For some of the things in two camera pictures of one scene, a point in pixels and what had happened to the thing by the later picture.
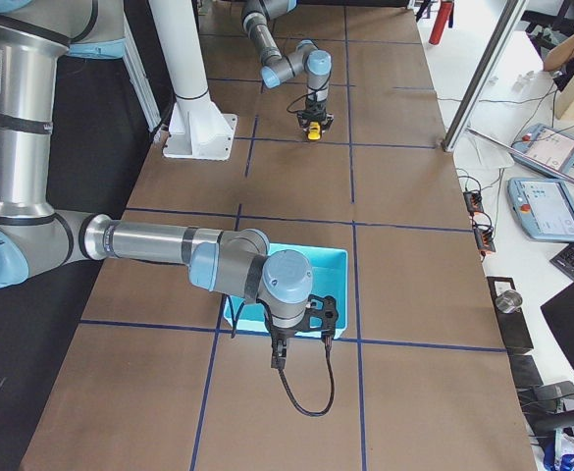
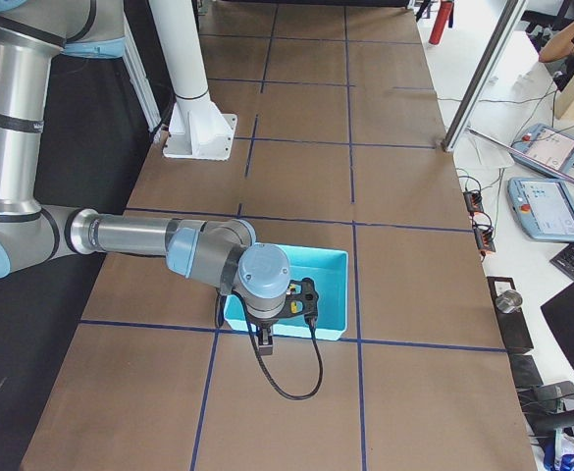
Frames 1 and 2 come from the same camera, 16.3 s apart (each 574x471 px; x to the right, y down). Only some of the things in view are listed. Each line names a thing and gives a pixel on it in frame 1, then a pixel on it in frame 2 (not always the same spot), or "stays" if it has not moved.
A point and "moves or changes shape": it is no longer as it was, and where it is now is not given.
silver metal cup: (508, 301) stays
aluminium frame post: (496, 46) stays
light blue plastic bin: (330, 278) stays
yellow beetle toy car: (314, 130) moves or changes shape
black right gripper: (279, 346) → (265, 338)
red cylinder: (443, 15) stays
